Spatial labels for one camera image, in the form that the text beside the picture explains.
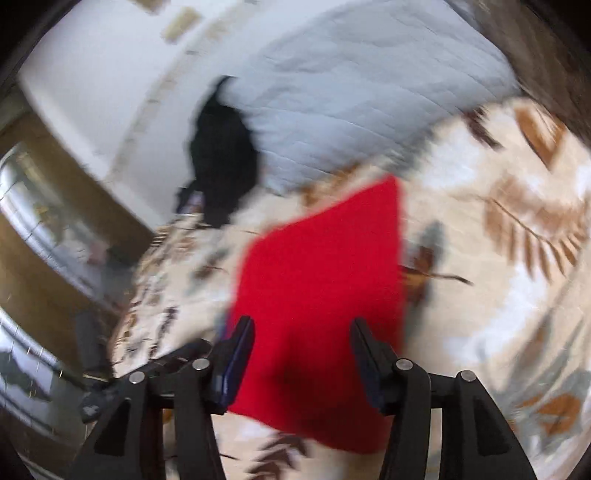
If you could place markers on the purple cloth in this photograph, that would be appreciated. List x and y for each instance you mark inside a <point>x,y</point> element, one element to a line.
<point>193,203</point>

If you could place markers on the black clothes pile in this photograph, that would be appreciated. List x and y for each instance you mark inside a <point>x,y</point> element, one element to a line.
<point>221,152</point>

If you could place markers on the grey quilted pillow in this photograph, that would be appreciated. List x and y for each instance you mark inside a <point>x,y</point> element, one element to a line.
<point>351,92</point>

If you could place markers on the leaf print blanket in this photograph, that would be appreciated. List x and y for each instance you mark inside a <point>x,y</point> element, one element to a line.
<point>498,277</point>

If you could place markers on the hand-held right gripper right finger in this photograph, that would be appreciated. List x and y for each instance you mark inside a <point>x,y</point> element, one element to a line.
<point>369,369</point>

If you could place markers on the glass door cabinet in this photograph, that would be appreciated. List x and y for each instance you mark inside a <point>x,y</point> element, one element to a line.
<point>55,240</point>

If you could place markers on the red and blue knit sweater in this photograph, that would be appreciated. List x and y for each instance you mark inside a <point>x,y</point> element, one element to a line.
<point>323,277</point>

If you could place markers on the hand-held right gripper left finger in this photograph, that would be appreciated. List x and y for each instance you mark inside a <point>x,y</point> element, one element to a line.
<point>233,364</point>

